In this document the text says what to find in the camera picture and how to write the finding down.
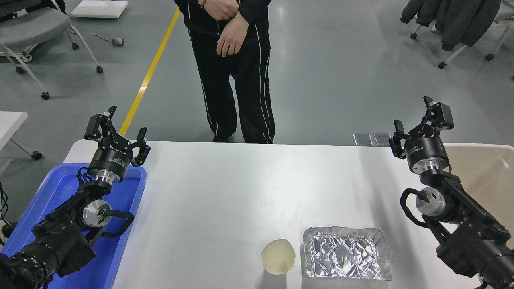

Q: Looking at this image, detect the person's right hand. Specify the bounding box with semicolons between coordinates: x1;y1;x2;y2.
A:
202;0;240;21

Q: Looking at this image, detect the white side table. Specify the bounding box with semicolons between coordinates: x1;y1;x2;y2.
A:
0;111;43;161

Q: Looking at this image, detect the dark jackets pile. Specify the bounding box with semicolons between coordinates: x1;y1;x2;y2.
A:
400;0;502;51

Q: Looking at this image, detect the white-framed wheeled chair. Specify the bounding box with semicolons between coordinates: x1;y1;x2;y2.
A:
410;0;514;69

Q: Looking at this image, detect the blue plastic tray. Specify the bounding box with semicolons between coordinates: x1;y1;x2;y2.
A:
0;162;147;289

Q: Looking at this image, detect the grey wheeled office chair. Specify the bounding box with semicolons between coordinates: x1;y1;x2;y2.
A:
0;0;104;100

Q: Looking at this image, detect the white flat board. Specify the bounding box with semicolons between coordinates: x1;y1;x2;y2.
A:
69;0;129;19

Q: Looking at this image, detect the white paper cup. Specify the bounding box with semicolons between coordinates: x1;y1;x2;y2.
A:
261;239;296;277

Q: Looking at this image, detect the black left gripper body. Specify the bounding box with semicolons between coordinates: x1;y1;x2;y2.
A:
88;142;133;178

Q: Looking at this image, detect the person's left hand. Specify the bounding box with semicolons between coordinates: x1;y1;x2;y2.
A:
216;12;250;57

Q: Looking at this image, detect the crumpled silver foil tray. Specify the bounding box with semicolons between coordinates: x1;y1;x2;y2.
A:
302;226;393;281

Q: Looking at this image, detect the large beige plastic bin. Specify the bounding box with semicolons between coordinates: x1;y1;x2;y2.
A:
442;143;514;249

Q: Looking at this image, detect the person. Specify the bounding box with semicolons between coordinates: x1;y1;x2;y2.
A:
174;0;275;144

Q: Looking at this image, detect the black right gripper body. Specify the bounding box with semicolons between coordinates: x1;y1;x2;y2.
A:
404;136;449;170

